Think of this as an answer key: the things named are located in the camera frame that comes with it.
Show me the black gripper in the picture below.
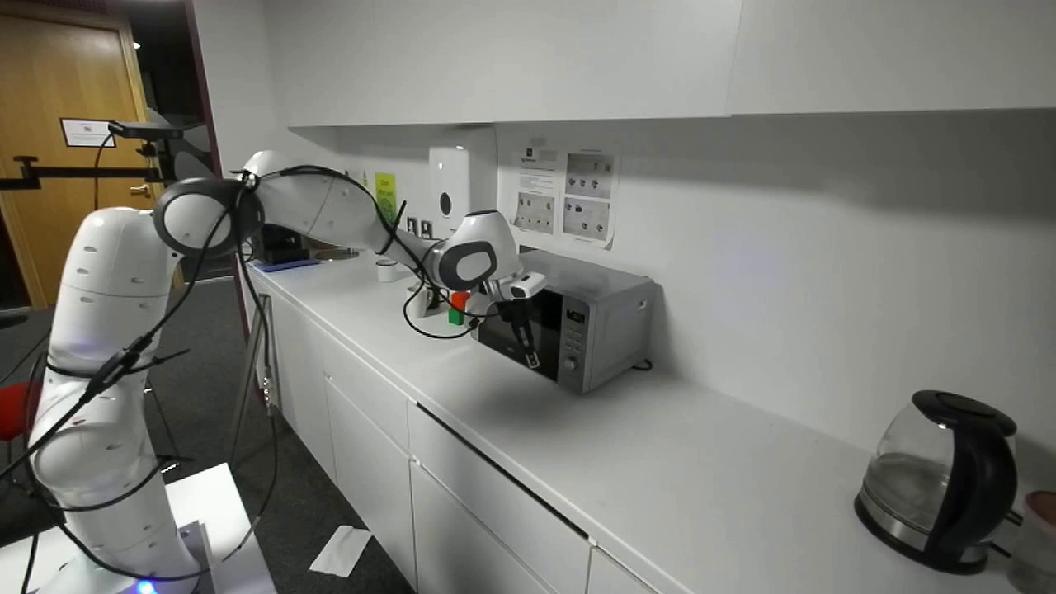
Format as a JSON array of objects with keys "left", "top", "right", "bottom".
[{"left": 492, "top": 295, "right": 550, "bottom": 373}]

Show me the silver microwave oven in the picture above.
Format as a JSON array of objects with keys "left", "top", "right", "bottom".
[{"left": 472, "top": 247, "right": 663, "bottom": 400}]

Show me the green and red small object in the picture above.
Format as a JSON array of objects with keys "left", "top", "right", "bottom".
[{"left": 445, "top": 286, "right": 476, "bottom": 330}]

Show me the white base cabinet unit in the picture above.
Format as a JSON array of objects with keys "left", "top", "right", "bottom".
[{"left": 261, "top": 290, "right": 685, "bottom": 594}]

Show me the dark blue black counter item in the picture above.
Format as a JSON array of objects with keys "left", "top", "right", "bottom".
[{"left": 257, "top": 224, "right": 322, "bottom": 275}]

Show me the white paper sheet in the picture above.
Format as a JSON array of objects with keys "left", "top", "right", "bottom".
[{"left": 307, "top": 520, "right": 375, "bottom": 582}]

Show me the wooden door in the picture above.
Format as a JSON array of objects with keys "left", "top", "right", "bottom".
[{"left": 0, "top": 7, "right": 170, "bottom": 314}]

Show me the white door sign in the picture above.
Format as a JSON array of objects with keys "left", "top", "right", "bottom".
[{"left": 58, "top": 115, "right": 114, "bottom": 153}]

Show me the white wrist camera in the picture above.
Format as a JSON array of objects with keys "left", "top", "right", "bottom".
[{"left": 504, "top": 270, "right": 549, "bottom": 303}]

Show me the white wall poster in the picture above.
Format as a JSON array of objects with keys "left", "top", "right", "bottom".
[
  {"left": 513, "top": 187, "right": 558, "bottom": 236},
  {"left": 560, "top": 149, "right": 616, "bottom": 200},
  {"left": 560, "top": 196, "right": 613, "bottom": 243}
]

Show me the white wall dispenser box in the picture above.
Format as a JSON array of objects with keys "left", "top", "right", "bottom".
[{"left": 426, "top": 144, "right": 476, "bottom": 247}]

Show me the small white wall notice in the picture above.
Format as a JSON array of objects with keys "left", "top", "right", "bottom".
[{"left": 515, "top": 137, "right": 560, "bottom": 176}]

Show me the yellow green wall sign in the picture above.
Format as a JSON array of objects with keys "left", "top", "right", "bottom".
[{"left": 373, "top": 169, "right": 400, "bottom": 234}]

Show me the white wall cabinet unit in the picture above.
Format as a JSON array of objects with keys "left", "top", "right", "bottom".
[{"left": 267, "top": 0, "right": 1056, "bottom": 133}]

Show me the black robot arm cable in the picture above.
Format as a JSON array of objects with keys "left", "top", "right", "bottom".
[{"left": 0, "top": 161, "right": 489, "bottom": 594}]

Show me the glass kettle black handle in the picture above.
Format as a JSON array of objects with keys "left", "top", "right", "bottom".
[{"left": 852, "top": 386, "right": 1019, "bottom": 578}]

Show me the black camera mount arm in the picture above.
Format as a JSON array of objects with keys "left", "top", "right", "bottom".
[{"left": 0, "top": 115, "right": 188, "bottom": 190}]

